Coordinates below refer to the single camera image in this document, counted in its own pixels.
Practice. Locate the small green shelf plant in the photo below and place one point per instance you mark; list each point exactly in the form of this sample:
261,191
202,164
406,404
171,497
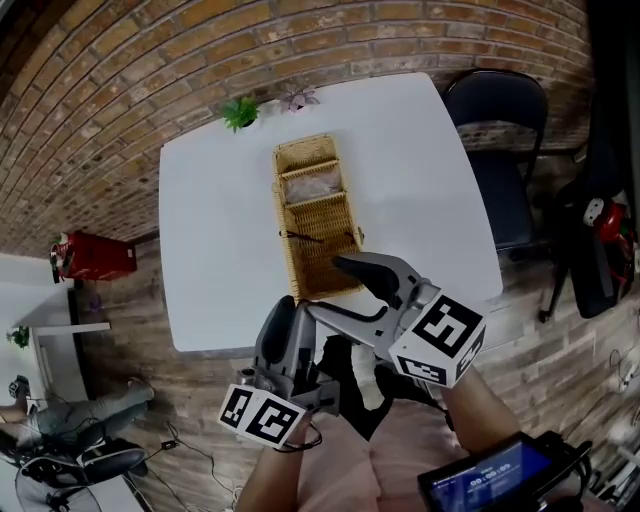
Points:
20,337

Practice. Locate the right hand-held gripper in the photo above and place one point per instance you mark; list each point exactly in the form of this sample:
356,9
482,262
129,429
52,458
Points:
440,340

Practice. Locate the person's left forearm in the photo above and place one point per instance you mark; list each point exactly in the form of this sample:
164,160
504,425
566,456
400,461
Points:
272,480

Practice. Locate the person's pink clothing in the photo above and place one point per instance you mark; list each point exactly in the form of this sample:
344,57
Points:
345,475

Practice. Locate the green potted plant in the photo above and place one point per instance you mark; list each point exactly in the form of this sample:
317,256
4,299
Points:
241,112

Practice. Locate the wicker basket with lid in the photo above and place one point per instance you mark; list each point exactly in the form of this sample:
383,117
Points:
315,225

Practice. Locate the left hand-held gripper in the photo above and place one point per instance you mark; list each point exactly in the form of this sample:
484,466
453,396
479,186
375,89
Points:
265,417

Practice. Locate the white shelf unit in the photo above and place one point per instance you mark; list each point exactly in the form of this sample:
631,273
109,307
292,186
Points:
55,350

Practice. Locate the person's right forearm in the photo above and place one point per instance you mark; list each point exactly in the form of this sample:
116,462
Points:
480,415

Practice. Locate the purple potted plant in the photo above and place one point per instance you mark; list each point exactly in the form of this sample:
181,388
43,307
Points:
297,97

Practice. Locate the black tablet with blue screen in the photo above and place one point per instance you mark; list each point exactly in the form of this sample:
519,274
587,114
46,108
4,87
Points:
485,480

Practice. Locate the black folding chair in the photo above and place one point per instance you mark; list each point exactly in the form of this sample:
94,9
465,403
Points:
500,195

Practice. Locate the white table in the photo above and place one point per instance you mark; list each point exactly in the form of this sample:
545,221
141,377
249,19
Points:
215,225

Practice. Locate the black office chair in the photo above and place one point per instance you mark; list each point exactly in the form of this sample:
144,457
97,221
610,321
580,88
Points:
590,280

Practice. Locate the red helmet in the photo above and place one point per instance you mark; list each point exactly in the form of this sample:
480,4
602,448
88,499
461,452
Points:
612,225

